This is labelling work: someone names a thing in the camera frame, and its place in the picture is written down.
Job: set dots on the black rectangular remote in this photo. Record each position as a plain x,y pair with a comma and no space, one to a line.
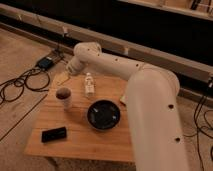
53,134

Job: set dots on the pale sponge block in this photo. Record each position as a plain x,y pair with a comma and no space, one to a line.
123,99

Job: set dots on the black power adapter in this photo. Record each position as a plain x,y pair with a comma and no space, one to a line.
50,60

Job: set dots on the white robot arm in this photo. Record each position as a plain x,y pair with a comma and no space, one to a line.
150,98

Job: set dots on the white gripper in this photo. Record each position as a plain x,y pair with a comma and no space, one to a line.
74,67

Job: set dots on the white ceramic cup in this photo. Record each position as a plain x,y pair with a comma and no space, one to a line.
66,102

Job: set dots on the long wooden rail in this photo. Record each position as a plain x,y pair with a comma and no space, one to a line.
187,67

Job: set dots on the black bowl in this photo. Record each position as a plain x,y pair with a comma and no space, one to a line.
103,115

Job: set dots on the small clear bottle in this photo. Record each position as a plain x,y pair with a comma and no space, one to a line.
89,85

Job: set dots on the wooden table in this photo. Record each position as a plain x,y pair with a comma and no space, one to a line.
82,141

